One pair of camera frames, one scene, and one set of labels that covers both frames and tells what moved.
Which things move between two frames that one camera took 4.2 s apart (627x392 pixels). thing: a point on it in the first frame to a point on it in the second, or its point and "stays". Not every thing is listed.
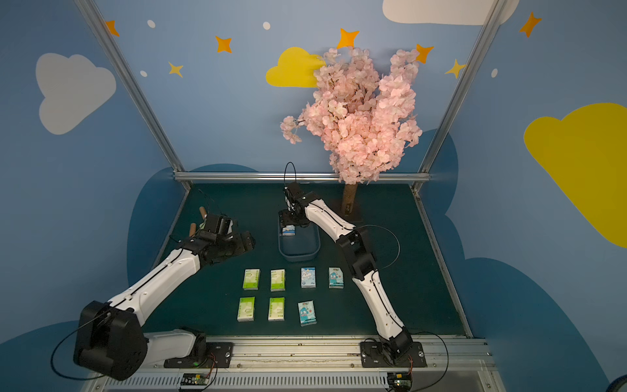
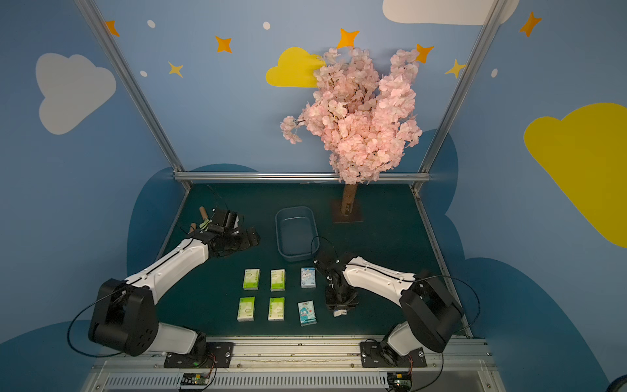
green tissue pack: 277,280 stays
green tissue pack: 251,278 stays
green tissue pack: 246,309 stays
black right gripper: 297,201 to 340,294
